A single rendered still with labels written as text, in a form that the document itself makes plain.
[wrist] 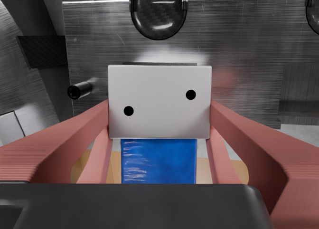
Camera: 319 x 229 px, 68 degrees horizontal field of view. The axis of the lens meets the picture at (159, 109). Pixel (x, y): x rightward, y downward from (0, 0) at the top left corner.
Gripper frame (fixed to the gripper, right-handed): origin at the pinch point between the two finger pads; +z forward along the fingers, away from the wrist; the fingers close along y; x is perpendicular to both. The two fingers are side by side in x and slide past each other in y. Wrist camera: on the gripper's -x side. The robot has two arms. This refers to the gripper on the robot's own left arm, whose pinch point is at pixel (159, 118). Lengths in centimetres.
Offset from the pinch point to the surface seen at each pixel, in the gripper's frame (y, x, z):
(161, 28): -0.1, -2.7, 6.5
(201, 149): -4.8, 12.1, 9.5
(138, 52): 1.5, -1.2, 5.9
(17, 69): 13.5, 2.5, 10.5
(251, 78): -6.1, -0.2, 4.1
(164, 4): -0.3, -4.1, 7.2
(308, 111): -11.4, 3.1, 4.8
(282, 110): -9.6, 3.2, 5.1
